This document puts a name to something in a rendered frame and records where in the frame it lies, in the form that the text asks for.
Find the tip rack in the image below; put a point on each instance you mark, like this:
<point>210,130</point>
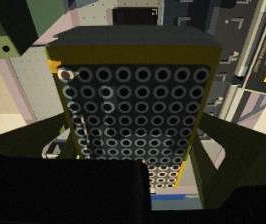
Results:
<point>135,92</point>

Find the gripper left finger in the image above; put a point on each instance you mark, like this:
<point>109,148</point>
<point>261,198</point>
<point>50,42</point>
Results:
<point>28,141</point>

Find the black rectangular pad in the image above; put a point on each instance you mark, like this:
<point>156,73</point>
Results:
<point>134,16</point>

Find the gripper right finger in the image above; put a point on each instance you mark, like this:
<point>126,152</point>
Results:
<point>244,163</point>

